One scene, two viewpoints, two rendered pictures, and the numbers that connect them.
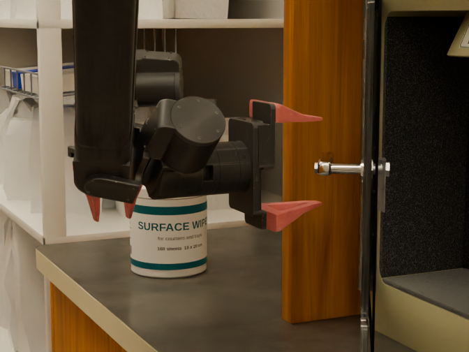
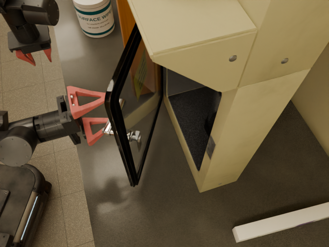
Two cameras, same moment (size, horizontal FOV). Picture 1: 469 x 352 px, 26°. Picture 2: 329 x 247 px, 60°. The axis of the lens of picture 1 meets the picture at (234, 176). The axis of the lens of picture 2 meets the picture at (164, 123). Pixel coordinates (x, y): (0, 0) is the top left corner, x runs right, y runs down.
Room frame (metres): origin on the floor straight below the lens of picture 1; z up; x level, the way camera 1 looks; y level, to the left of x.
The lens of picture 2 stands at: (0.83, -0.24, 1.71)
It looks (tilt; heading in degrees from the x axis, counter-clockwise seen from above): 60 degrees down; 7
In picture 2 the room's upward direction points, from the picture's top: straight up
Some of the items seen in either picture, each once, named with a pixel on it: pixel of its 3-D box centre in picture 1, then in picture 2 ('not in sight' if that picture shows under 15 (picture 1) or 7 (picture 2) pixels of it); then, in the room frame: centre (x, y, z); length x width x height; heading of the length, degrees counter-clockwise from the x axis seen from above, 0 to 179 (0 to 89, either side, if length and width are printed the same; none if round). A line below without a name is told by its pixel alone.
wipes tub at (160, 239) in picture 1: (168, 225); (94, 10); (1.68, 0.11, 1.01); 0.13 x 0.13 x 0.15
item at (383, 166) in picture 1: (380, 184); (136, 141); (1.09, -0.16, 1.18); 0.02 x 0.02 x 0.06; 83
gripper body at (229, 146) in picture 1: (225, 167); (57, 124); (1.10, 0.01, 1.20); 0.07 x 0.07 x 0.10; 25
